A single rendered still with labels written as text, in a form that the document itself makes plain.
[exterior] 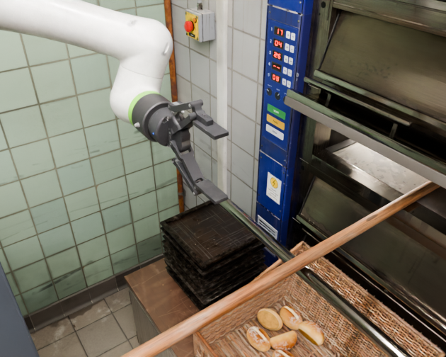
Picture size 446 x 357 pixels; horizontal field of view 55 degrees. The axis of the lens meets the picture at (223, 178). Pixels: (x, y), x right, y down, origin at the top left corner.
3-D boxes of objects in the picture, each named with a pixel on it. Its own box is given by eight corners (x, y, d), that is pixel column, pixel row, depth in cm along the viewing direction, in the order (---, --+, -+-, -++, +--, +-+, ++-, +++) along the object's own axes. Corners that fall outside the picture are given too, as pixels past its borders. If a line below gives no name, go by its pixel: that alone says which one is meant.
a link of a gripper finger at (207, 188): (195, 183, 83) (195, 186, 84) (215, 201, 79) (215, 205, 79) (207, 178, 85) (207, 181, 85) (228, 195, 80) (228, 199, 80)
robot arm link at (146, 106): (130, 139, 94) (124, 100, 89) (177, 125, 100) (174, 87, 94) (142, 150, 90) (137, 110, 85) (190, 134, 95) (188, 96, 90)
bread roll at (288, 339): (297, 328, 145) (304, 344, 143) (290, 331, 151) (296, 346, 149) (271, 337, 142) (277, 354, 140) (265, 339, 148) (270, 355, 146)
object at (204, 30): (201, 32, 169) (200, 6, 163) (215, 39, 162) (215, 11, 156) (185, 36, 165) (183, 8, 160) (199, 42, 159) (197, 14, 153)
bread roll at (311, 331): (320, 350, 147) (330, 338, 149) (318, 343, 142) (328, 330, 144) (297, 331, 152) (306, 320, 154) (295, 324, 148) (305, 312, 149)
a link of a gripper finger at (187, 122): (187, 132, 86) (185, 125, 87) (209, 113, 77) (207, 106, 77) (170, 137, 85) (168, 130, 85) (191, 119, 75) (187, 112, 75)
